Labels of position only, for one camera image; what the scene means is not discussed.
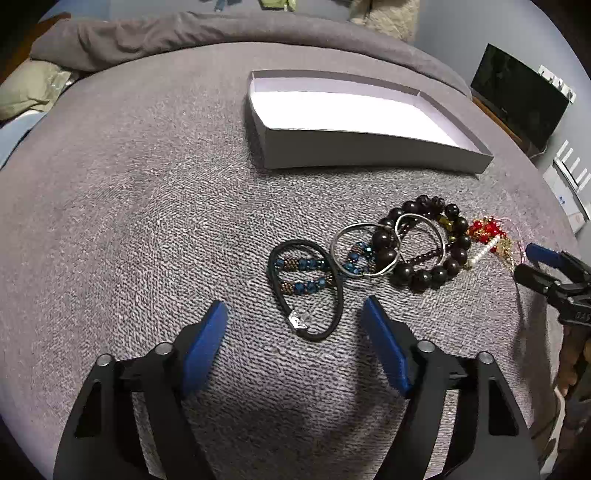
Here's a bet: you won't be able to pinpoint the white wifi router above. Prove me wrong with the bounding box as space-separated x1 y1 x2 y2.
543 140 590 234

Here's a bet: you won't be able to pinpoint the person's right hand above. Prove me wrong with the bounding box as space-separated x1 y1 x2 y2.
556 325 590 397

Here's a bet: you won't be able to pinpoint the large dark wooden bead bracelet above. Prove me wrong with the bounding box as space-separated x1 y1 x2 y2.
369 194 473 292

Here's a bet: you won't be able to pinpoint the silver hair tie rings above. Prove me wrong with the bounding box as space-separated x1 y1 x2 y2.
329 211 447 278

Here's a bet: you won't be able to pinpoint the black television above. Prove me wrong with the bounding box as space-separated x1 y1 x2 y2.
471 44 569 150

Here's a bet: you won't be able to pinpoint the green pillow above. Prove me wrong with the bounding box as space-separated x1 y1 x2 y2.
1 59 79 121

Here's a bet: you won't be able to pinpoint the green shirt on sill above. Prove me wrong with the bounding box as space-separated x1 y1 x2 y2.
259 0 297 12

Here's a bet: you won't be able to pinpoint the blue beaded bracelet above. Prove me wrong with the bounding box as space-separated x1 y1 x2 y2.
274 241 378 297

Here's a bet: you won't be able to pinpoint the red bead gold bracelet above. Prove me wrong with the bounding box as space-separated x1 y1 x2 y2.
467 215 515 269

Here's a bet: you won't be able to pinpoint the grey shallow cardboard box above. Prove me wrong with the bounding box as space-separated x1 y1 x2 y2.
247 70 494 174

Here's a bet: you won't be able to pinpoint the white wall hook rack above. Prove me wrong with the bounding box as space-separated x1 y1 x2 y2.
538 65 577 104

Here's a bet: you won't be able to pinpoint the black elastic hair tie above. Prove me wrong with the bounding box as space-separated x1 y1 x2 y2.
267 238 346 343

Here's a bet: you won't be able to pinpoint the wooden tv stand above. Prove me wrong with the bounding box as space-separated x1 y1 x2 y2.
472 96 545 160

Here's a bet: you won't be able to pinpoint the grey bed cover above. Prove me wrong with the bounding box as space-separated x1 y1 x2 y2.
1 43 577 479

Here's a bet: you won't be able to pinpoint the grey folded duvet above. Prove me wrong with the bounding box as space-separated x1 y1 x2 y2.
29 11 472 97

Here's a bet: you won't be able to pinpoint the light blue pillow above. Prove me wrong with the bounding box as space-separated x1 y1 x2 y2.
0 110 46 168

